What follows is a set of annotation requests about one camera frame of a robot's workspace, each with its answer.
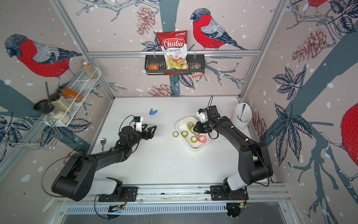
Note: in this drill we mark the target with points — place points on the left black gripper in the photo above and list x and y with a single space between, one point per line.
150 135

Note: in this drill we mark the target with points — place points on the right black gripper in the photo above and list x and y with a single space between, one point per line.
197 128

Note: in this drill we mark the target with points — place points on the red tape roll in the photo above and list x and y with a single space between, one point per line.
202 139

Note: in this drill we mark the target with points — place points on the clear tape roll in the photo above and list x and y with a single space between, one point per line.
175 134

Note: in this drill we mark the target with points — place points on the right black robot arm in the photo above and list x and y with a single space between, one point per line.
254 163

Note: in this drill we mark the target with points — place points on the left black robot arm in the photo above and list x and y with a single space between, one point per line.
76 178

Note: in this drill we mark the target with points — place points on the white plastic storage box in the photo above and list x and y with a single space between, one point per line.
182 126

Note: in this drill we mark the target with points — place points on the blue tape dispenser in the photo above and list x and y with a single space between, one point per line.
153 112

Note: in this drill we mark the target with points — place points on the spoon in holder cup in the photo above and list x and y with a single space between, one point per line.
242 112

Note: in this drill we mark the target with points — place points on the metal spoon on table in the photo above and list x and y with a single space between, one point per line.
103 141

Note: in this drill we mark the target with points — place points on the white utensil holder cup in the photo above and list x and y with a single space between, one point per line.
242 116

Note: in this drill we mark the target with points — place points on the Chuba cassava chips bag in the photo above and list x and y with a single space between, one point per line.
174 47

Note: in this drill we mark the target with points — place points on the orange sauce bottle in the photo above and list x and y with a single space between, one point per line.
71 94

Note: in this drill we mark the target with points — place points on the clear jar on rack top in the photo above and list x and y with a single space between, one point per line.
89 69

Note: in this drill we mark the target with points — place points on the black lid spice jar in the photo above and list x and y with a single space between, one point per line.
46 108

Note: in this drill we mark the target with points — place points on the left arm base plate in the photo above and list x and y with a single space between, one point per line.
121 194

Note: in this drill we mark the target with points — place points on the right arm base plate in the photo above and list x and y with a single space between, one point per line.
224 193

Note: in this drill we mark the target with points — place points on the black wire wall basket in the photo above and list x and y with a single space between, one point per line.
159 65

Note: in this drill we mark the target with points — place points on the white wire spice rack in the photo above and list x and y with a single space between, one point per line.
68 99

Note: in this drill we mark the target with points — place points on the chrome wire holder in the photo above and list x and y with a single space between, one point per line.
32 133

